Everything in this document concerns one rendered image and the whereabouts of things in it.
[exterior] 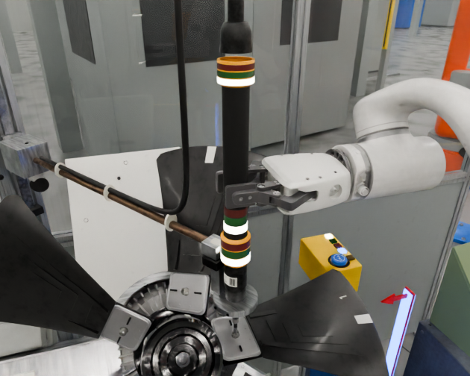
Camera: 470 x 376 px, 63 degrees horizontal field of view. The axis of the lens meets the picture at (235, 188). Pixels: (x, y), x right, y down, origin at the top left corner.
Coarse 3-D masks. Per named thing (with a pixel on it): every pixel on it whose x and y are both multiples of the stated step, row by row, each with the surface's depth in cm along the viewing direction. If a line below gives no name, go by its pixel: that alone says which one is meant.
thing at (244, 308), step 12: (204, 240) 58; (204, 252) 58; (216, 252) 57; (204, 264) 58; (216, 264) 57; (216, 276) 59; (216, 288) 60; (252, 288) 61; (216, 300) 59; (252, 300) 59; (228, 312) 57; (240, 312) 57
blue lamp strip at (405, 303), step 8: (408, 296) 73; (400, 304) 76; (408, 304) 73; (400, 312) 76; (400, 320) 76; (400, 328) 77; (392, 336) 79; (400, 336) 77; (392, 344) 80; (392, 352) 80; (392, 360) 80
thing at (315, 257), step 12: (312, 240) 108; (324, 240) 108; (300, 252) 110; (312, 252) 103; (324, 252) 103; (336, 252) 103; (348, 252) 103; (300, 264) 112; (312, 264) 104; (324, 264) 99; (348, 264) 98; (360, 264) 99; (312, 276) 105; (348, 276) 98
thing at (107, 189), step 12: (180, 0) 45; (180, 12) 46; (180, 24) 47; (180, 36) 47; (180, 48) 48; (180, 60) 49; (180, 72) 49; (180, 84) 50; (180, 96) 51; (180, 108) 52; (60, 168) 80; (84, 180) 76; (108, 192) 72; (120, 192) 70; (144, 204) 66; (180, 204) 59; (168, 216) 62; (168, 228) 63
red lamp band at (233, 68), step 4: (220, 64) 43; (224, 64) 42; (248, 64) 42; (252, 64) 43; (220, 68) 43; (224, 68) 42; (228, 68) 42; (232, 68) 42; (236, 68) 42; (240, 68) 42; (244, 68) 42; (248, 68) 43; (252, 68) 43
